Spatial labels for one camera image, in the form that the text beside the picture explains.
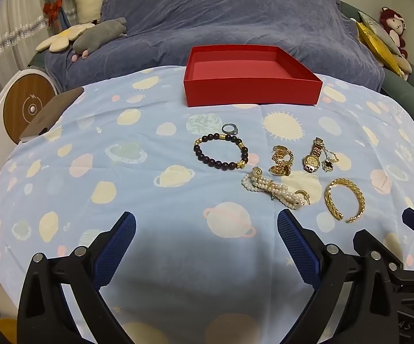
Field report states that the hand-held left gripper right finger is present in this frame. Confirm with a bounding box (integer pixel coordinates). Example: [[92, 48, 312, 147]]
[[277, 210, 399, 344]]

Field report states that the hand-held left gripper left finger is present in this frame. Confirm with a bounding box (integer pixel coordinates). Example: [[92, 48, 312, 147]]
[[16, 211, 138, 344]]

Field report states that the gold cuff bracelet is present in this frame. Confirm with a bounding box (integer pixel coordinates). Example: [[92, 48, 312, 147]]
[[325, 178, 367, 223]]

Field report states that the white pearl bracelet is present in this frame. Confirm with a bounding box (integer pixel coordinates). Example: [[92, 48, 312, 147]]
[[242, 172, 306, 210]]

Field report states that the gold chain necklace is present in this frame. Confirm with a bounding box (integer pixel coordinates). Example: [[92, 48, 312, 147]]
[[272, 150, 295, 177]]

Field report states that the silver chain with black clover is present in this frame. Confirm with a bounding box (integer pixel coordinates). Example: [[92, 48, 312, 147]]
[[321, 147, 340, 171]]

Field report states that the gold wristwatch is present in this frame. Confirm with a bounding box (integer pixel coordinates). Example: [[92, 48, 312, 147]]
[[302, 137, 327, 173]]

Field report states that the dark bead bracelet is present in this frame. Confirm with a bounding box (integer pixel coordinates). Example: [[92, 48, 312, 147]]
[[193, 133, 249, 171]]

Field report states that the red cardboard box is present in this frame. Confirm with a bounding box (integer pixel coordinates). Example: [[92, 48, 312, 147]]
[[183, 45, 323, 107]]

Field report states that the blue planet-print tablecloth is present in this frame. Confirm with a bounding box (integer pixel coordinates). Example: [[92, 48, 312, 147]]
[[0, 65, 414, 344]]

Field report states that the green sofa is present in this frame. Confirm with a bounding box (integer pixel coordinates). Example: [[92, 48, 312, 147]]
[[27, 2, 414, 115]]

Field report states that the yellow round object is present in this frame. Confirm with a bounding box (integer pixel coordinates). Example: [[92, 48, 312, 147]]
[[0, 317, 17, 344]]

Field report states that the brown grey board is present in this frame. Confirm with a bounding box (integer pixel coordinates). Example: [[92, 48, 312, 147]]
[[18, 87, 85, 142]]

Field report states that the cream plush cushion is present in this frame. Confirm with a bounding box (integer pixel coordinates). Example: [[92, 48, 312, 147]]
[[396, 55, 413, 80]]

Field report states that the round wooden side table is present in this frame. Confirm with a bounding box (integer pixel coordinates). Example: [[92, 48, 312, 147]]
[[0, 69, 58, 201]]

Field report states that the gold pillow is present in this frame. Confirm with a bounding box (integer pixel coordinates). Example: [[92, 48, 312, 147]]
[[357, 21, 406, 79]]

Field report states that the silver pillow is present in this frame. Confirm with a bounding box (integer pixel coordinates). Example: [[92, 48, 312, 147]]
[[358, 11, 401, 56]]

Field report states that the red monkey plush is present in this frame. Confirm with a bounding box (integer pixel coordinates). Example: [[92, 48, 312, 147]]
[[379, 6, 408, 58]]

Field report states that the grey plush toy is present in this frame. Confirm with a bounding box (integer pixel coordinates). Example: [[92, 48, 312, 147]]
[[71, 17, 128, 61]]

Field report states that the cream flower pillow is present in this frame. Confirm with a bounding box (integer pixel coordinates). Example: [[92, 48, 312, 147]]
[[35, 22, 96, 54]]

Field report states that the white curtain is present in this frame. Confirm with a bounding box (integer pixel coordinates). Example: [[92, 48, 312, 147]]
[[0, 0, 68, 90]]

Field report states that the blue curtain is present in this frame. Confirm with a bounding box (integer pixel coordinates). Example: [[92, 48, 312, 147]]
[[47, 0, 77, 33]]

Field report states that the blue sofa cover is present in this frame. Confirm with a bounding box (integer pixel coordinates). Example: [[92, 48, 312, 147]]
[[45, 0, 386, 94]]

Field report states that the red bow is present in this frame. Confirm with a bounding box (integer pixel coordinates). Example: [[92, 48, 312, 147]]
[[43, 0, 63, 27]]

